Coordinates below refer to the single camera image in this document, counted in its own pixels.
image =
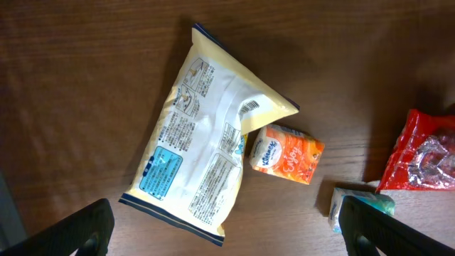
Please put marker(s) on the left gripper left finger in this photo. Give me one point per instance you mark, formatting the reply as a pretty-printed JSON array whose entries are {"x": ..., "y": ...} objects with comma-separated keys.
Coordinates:
[{"x": 85, "y": 232}]

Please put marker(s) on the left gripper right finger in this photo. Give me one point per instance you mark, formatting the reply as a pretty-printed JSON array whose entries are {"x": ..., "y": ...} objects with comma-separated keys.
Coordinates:
[{"x": 368, "y": 231}]

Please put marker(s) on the teal tissue pack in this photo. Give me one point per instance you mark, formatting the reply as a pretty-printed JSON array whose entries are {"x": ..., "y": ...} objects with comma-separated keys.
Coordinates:
[{"x": 380, "y": 202}]

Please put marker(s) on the red snack bag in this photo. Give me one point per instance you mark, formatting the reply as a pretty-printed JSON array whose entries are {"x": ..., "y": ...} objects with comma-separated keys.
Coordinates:
[{"x": 423, "y": 156}]

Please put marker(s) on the cream noodle packet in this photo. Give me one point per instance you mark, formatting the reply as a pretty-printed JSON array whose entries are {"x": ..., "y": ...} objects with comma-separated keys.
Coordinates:
[{"x": 191, "y": 169}]

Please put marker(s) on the orange tissue pack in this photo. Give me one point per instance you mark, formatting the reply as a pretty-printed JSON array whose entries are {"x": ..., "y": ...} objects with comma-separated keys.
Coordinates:
[{"x": 286, "y": 153}]

